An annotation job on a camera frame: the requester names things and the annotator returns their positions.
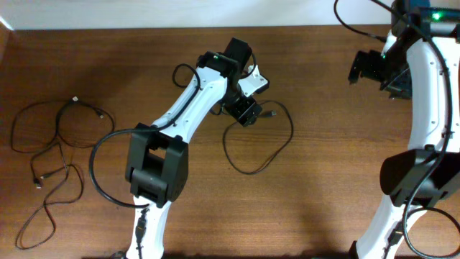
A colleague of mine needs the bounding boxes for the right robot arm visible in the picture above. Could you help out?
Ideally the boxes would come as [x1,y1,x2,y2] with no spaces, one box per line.
[348,1,459,258]

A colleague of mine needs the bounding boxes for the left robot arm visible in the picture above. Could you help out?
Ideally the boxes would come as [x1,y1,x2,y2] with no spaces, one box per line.
[123,38,269,258]

